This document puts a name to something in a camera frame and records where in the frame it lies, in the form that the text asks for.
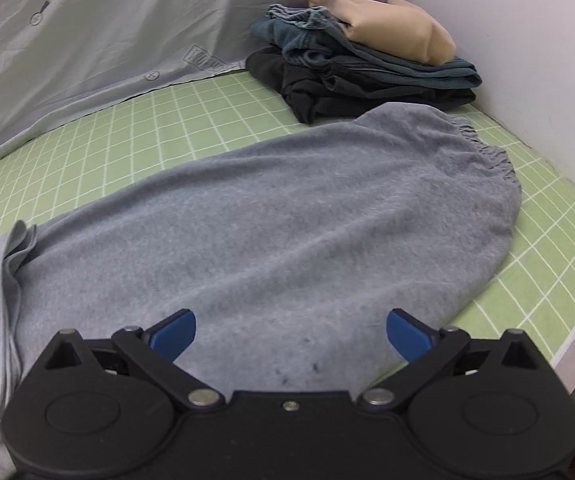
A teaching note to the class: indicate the black folded garment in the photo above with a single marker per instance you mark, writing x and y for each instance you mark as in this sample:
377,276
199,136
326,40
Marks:
314,94

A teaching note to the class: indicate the green checked mat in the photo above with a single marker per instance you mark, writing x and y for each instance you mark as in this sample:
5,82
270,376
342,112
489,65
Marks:
93,156

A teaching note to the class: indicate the light grey sweatpants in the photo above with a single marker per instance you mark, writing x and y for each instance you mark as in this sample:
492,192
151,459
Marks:
290,252

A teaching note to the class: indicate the grey carrot print sheet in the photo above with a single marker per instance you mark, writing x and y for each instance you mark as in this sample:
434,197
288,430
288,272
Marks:
63,59

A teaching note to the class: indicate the blue folded jeans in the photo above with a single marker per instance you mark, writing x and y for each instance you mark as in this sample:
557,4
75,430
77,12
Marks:
312,38

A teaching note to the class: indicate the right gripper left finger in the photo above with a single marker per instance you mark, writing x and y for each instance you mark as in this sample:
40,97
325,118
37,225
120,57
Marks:
150,356

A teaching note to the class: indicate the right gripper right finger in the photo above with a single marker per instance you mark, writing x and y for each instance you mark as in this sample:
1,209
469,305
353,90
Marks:
429,355

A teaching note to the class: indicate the beige folded garment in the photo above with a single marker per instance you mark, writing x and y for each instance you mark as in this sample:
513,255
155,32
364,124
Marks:
395,27

